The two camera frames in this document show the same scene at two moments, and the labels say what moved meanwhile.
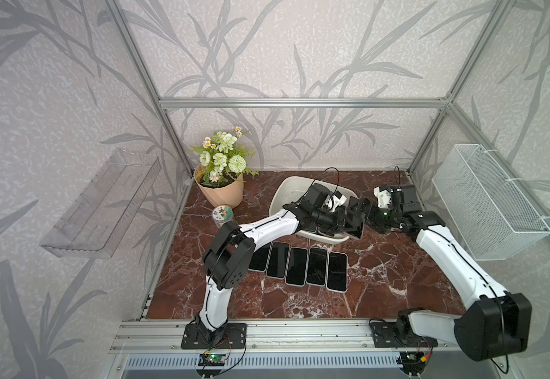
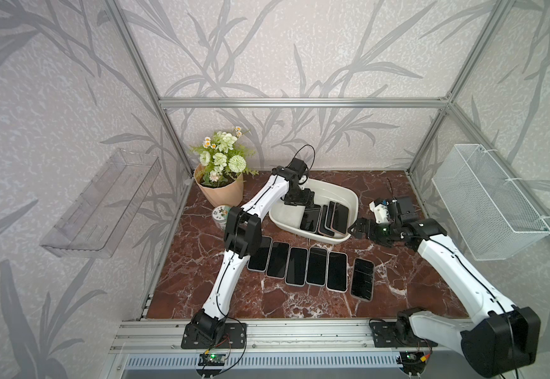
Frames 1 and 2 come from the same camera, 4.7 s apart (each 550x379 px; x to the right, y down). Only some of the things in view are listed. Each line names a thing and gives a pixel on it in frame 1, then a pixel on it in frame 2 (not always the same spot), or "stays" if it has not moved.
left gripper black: (338, 223) → (308, 200)
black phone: (355, 216) → (362, 279)
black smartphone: (277, 261) stays
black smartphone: (296, 269) stays
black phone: (260, 258) stays
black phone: (337, 272) stays
